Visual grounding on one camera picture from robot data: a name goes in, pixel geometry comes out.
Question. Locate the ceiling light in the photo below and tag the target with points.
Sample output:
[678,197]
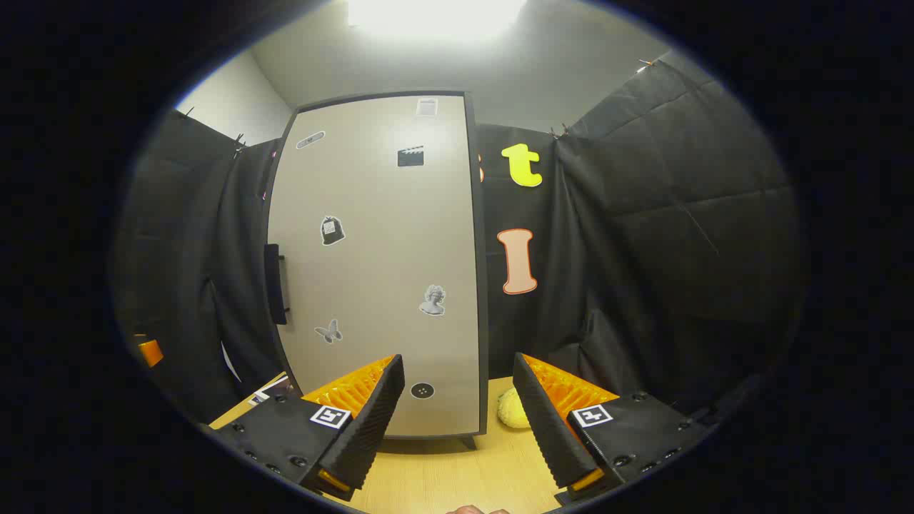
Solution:
[435,14]

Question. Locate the black backdrop cloth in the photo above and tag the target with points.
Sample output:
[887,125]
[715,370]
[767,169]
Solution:
[643,250]

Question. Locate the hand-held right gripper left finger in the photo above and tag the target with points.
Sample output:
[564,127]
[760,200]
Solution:
[371,428]

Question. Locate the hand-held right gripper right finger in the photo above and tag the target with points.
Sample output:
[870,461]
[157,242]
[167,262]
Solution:
[553,435]

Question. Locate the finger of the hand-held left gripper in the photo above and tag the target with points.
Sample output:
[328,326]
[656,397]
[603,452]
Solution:
[150,353]

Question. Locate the yellow plush ball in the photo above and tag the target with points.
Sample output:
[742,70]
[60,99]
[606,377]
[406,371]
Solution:
[513,414]

